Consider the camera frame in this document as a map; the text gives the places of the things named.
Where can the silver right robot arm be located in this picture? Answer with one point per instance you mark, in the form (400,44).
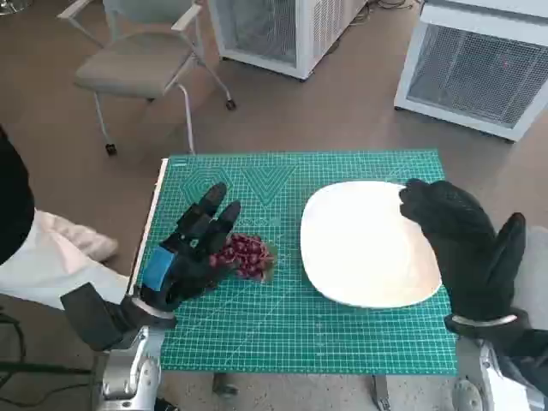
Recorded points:
(484,368)

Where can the white plate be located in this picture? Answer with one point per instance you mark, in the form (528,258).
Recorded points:
(359,244)

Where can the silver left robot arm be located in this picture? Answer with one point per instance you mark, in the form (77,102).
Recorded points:
(137,364)

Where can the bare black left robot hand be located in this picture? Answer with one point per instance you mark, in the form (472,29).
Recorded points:
(192,261)

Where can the metal table leg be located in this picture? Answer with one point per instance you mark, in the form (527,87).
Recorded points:
(381,394)
(224,385)

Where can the wide white mesh cabinet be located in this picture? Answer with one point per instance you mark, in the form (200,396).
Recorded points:
(466,73)

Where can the green cutting mat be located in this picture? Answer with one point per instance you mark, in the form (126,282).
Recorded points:
(299,334)

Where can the grey chair with castors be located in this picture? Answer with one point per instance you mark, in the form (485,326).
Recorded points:
(132,64)

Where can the red toy grape bunch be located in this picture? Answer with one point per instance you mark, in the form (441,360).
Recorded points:
(250,257)

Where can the black floor stand bar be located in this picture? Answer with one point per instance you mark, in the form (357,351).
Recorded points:
(43,367)

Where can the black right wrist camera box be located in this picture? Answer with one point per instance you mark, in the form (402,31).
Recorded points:
(528,342)

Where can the person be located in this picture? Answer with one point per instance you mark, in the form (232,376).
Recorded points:
(38,257)

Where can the narrow white mesh cabinet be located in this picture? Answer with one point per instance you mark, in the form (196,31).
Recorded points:
(308,34)

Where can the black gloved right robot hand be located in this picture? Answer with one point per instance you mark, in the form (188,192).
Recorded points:
(466,248)

